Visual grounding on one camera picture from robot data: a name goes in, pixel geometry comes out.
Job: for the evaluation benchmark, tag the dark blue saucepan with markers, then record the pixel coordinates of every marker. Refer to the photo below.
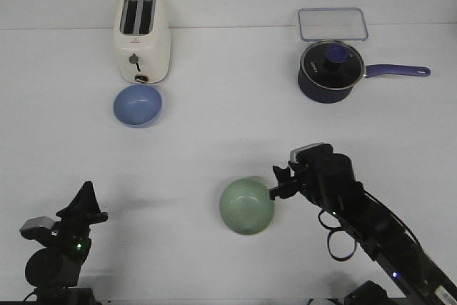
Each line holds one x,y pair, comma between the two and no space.
323,89

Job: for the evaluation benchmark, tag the clear rectangular container lid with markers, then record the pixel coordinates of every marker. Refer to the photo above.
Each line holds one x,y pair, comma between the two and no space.
343,24

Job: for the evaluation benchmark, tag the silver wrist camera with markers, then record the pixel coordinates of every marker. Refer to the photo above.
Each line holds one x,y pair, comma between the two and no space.
37,228
308,152

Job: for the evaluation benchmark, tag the green bowl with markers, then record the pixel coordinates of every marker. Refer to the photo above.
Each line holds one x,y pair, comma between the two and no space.
245,206

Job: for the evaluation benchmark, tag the blue bowl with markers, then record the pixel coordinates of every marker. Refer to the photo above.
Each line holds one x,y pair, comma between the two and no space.
137,105

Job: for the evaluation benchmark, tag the glass pot lid blue knob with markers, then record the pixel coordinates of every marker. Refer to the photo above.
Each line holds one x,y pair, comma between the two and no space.
332,65

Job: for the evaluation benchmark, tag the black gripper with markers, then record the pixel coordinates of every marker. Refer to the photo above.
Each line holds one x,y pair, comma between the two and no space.
70,235
328,181

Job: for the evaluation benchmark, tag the white two-slot toaster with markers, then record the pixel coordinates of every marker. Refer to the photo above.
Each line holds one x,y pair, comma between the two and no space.
142,41

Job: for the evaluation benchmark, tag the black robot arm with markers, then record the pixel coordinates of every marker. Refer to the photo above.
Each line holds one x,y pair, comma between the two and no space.
54,270
385,238

